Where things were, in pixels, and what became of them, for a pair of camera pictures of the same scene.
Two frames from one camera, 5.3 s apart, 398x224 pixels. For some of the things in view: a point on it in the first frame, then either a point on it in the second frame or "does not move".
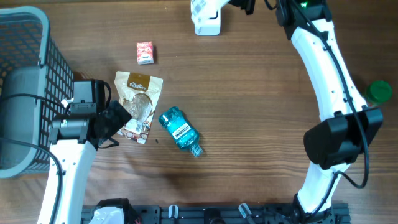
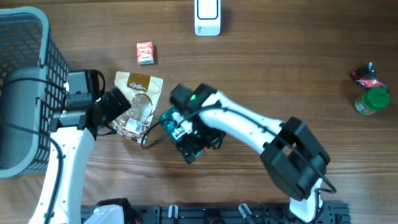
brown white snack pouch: (138, 95) does not move
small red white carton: (145, 53) does not move
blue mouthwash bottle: (185, 135) does not move
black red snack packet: (206, 14) -> (366, 78)
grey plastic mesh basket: (30, 62) does not move
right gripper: (247, 5) -> (198, 142)
